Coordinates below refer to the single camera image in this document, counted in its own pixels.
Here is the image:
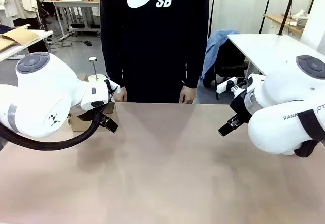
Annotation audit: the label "blue cloth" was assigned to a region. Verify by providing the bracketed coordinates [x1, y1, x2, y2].
[200, 29, 241, 82]

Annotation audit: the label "white background workbench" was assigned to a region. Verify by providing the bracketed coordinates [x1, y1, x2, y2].
[43, 0, 101, 33]

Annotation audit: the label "round stool on pole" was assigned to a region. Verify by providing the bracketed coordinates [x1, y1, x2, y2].
[88, 57, 99, 76]

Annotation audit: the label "person in black hoodie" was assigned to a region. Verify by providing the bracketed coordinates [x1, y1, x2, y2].
[97, 0, 212, 104]

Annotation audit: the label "brown cardboard cup carrier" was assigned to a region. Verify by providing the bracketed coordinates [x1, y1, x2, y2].
[68, 73, 119, 133]

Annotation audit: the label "person's left forearm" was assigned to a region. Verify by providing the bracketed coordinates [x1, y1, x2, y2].
[181, 18, 212, 89]

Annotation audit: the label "person's left hand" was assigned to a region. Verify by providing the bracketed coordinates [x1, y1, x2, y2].
[179, 85, 198, 105]

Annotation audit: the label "black light stand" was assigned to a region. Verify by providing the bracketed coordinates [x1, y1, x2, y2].
[31, 0, 53, 33]
[277, 0, 299, 36]
[258, 0, 275, 34]

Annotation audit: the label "white floor power strip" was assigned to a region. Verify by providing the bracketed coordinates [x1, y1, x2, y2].
[58, 32, 75, 42]

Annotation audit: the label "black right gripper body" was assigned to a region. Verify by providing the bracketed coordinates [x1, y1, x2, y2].
[229, 91, 251, 124]

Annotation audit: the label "person's right forearm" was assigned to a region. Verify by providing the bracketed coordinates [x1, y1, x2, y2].
[99, 18, 127, 89]

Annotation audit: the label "brown cardboard envelopes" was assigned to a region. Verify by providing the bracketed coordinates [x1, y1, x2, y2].
[0, 24, 41, 52]

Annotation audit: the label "black left arm cable sleeve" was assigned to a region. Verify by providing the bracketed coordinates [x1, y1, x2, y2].
[0, 109, 103, 151]

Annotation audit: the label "large white side table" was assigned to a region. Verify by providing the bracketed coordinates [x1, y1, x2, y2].
[227, 33, 325, 77]

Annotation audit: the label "wooden shelf board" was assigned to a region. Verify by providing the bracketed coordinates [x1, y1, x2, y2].
[263, 13, 305, 33]

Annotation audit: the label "person's right hand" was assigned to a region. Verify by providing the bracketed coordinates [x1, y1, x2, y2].
[113, 86, 128, 103]

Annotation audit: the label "small white side table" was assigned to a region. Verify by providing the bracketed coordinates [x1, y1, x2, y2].
[0, 29, 54, 62]

